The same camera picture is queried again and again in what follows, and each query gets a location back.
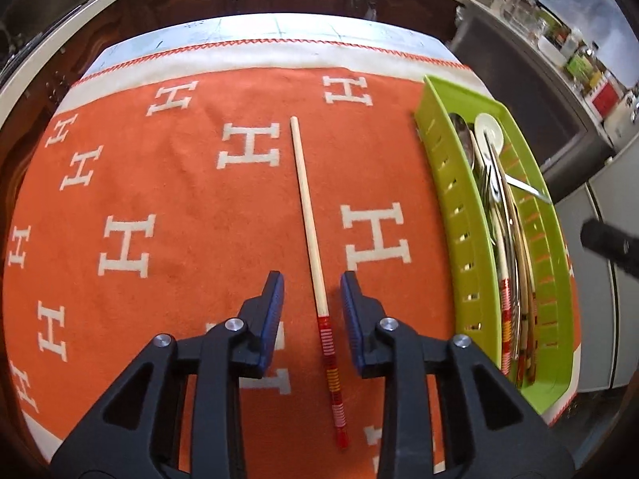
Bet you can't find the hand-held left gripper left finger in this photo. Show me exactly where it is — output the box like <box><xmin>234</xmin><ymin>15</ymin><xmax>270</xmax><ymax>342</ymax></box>
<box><xmin>50</xmin><ymin>269</ymin><xmax>286</xmax><ymax>479</ymax></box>

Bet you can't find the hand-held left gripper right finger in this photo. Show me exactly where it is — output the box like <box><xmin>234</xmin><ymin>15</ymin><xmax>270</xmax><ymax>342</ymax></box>
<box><xmin>339</xmin><ymin>269</ymin><xmax>575</xmax><ymax>479</ymax></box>

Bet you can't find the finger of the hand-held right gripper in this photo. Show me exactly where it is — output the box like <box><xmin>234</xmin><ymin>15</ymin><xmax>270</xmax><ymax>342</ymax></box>
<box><xmin>580</xmin><ymin>218</ymin><xmax>639</xmax><ymax>280</ymax></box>

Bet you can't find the red striped chopstick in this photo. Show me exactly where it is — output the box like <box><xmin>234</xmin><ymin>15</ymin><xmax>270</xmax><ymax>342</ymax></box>
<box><xmin>290</xmin><ymin>116</ymin><xmax>350</xmax><ymax>452</ymax></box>

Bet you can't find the group of wooden chopsticks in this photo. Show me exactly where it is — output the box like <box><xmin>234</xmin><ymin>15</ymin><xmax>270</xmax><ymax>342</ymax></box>
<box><xmin>482</xmin><ymin>140</ymin><xmax>540</xmax><ymax>390</ymax></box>

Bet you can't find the white ceramic spoon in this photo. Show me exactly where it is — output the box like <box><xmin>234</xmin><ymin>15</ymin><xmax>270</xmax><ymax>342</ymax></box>
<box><xmin>473</xmin><ymin>114</ymin><xmax>510</xmax><ymax>195</ymax></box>

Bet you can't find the green plastic utensil tray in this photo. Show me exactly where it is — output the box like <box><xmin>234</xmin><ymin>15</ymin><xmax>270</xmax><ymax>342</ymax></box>
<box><xmin>413</xmin><ymin>75</ymin><xmax>575</xmax><ymax>415</ymax></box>

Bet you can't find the large steel spoon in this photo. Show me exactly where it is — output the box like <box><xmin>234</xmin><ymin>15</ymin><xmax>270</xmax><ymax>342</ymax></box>
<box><xmin>450</xmin><ymin>112</ymin><xmax>477</xmax><ymax>168</ymax></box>

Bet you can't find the slim steel utensil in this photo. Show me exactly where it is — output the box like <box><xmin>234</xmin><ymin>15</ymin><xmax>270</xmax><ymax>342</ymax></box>
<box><xmin>506</xmin><ymin>174</ymin><xmax>554</xmax><ymax>206</ymax></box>

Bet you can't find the red label jar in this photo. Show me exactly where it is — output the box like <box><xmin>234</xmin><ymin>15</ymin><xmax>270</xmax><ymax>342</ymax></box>
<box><xmin>591</xmin><ymin>82</ymin><xmax>622</xmax><ymax>118</ymax></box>

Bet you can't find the orange patterned blanket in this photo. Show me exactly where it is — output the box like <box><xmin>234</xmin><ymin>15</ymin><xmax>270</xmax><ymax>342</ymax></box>
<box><xmin>0</xmin><ymin>40</ymin><xmax>585</xmax><ymax>479</ymax></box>

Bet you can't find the green label bottle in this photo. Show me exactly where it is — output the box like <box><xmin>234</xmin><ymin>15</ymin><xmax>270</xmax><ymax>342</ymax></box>
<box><xmin>566</xmin><ymin>55</ymin><xmax>595</xmax><ymax>83</ymax></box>

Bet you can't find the stainless steel appliance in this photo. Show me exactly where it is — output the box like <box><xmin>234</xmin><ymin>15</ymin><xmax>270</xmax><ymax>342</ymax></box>
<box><xmin>449</xmin><ymin>5</ymin><xmax>617</xmax><ymax>200</ymax></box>

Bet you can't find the pale blue tablecloth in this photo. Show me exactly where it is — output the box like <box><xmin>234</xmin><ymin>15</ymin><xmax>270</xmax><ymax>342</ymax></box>
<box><xmin>85</xmin><ymin>12</ymin><xmax>450</xmax><ymax>68</ymax></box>

